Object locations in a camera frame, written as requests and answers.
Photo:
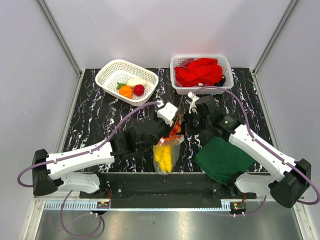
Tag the folded green cloth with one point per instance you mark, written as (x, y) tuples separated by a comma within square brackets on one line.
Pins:
[(220, 160)]

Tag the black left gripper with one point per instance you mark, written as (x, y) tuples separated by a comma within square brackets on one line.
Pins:
[(168, 127)]

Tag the red fake strawberry bunch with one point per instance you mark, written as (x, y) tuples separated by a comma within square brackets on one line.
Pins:
[(174, 136)]

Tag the pale cream fake food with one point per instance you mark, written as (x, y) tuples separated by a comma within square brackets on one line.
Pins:
[(132, 83)]

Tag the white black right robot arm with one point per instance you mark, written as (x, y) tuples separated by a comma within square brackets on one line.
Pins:
[(287, 178)]

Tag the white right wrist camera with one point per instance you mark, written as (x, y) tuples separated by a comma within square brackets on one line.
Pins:
[(192, 103)]

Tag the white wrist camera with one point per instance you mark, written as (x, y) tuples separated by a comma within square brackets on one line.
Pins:
[(192, 103), (168, 113)]

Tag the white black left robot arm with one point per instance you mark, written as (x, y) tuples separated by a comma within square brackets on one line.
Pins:
[(53, 171)]

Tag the red fake apple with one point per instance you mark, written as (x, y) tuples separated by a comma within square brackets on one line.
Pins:
[(139, 90)]

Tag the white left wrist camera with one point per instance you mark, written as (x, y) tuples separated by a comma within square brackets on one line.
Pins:
[(168, 113)]

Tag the clear zip top bag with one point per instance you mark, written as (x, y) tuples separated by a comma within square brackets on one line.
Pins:
[(175, 148)]

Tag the orange fake fruit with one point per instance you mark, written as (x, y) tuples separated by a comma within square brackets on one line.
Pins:
[(126, 91)]

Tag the white rectangular slotted basket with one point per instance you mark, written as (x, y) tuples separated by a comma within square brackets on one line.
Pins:
[(222, 61)]

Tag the yellow fake banana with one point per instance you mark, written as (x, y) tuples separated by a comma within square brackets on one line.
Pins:
[(163, 157)]

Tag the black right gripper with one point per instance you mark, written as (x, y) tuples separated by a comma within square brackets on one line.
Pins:
[(187, 118)]

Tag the red cloth in basket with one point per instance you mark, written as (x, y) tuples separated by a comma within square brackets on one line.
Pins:
[(199, 73)]

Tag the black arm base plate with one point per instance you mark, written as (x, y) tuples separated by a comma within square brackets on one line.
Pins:
[(153, 191)]

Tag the white oval perforated basket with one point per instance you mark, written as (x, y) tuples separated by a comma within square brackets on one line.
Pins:
[(120, 71)]

